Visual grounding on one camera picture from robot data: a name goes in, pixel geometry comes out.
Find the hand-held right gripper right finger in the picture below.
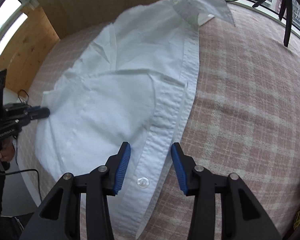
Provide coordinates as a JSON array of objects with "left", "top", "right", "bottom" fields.
[{"left": 171, "top": 142, "right": 282, "bottom": 240}]

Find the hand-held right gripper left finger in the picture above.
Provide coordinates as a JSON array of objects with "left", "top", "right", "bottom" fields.
[{"left": 19, "top": 142, "right": 131, "bottom": 240}]

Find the white shirt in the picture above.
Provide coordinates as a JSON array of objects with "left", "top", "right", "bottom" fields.
[{"left": 35, "top": 0, "right": 237, "bottom": 240}]

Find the person's left hand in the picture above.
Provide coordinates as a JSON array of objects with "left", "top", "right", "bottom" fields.
[{"left": 0, "top": 138, "right": 15, "bottom": 162}]

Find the knotty pine wood board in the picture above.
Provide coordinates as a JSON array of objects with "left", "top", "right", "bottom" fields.
[{"left": 0, "top": 6, "right": 60, "bottom": 94}]

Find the pink plaid blanket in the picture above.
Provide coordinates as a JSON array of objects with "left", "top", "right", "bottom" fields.
[{"left": 15, "top": 4, "right": 300, "bottom": 240}]

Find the large light wooden board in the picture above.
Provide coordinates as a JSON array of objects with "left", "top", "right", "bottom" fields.
[{"left": 31, "top": 0, "right": 165, "bottom": 40}]

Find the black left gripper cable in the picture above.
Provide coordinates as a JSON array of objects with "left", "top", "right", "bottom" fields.
[{"left": 0, "top": 169, "right": 42, "bottom": 203}]

